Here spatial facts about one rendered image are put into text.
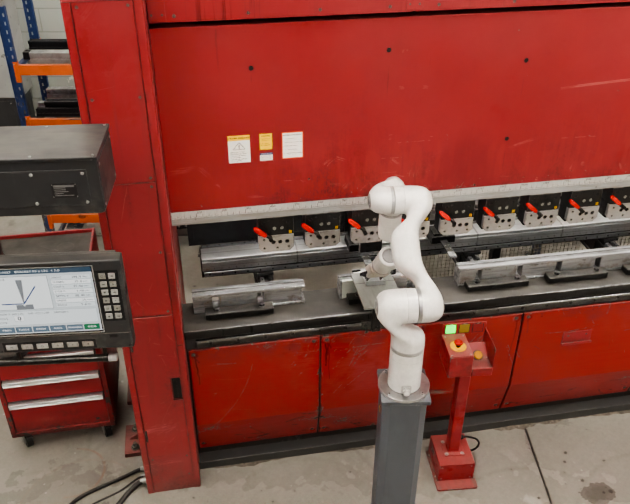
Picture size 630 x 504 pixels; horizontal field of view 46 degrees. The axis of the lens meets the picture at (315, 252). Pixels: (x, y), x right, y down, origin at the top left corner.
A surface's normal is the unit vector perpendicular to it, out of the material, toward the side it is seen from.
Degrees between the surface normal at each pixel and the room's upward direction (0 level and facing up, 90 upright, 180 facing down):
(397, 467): 90
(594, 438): 0
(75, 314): 90
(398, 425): 90
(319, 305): 0
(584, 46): 90
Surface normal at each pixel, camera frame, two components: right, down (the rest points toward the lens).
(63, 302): 0.08, 0.54
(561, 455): 0.00, -0.84
